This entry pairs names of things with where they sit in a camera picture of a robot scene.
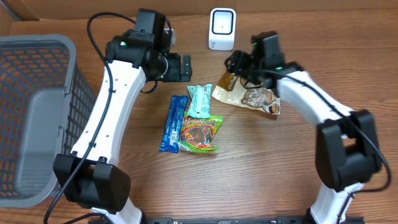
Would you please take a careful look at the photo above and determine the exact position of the beige snack bag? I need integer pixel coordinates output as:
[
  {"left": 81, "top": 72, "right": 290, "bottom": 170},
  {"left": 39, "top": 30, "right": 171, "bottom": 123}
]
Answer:
[{"left": 212, "top": 71, "right": 281, "bottom": 115}]

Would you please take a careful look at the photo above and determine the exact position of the light teal snack packet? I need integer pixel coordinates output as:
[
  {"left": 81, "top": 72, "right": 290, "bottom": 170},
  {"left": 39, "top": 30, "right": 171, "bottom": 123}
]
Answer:
[{"left": 187, "top": 84, "right": 212, "bottom": 119}]

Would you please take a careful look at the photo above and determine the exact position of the green gummy candy bag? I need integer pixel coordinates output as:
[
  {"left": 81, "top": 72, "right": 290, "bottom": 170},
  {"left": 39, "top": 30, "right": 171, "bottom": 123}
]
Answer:
[{"left": 177, "top": 112, "right": 223, "bottom": 153}]

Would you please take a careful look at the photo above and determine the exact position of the blue cookie packet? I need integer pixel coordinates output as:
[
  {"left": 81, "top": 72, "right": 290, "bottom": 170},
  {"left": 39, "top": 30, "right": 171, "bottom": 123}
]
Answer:
[{"left": 159, "top": 95, "right": 189, "bottom": 153}]

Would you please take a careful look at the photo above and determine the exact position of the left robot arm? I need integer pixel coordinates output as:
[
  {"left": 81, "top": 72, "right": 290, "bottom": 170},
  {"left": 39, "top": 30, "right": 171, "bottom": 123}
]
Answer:
[{"left": 53, "top": 9, "right": 192, "bottom": 223}]

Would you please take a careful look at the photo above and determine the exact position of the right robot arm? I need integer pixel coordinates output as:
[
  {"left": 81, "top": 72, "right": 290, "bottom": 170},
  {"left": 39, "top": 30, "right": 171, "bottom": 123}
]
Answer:
[{"left": 224, "top": 31, "right": 388, "bottom": 223}]

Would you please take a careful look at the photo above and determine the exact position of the white barcode scanner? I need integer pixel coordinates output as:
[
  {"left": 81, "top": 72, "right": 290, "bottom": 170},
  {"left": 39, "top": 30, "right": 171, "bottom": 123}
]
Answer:
[{"left": 208, "top": 7, "right": 236, "bottom": 51}]

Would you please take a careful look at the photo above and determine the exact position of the grey plastic laundry basket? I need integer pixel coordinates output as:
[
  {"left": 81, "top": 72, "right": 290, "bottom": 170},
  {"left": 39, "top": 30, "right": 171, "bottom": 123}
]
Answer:
[{"left": 1, "top": 34, "right": 96, "bottom": 208}]

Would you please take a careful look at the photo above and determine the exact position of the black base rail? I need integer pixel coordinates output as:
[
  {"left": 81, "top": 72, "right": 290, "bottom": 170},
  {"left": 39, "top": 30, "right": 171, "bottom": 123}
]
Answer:
[{"left": 147, "top": 215, "right": 308, "bottom": 224}]

